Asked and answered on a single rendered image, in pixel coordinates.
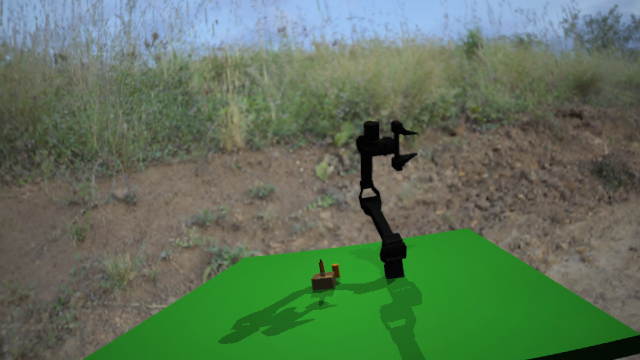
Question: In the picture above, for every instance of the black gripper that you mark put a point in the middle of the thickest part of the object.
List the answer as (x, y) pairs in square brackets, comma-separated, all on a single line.
[(392, 146)]

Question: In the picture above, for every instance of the tan square block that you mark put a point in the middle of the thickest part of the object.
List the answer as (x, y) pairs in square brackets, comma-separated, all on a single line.
[(323, 282)]

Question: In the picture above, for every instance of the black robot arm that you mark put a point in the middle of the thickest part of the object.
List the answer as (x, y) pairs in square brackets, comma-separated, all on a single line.
[(393, 247)]

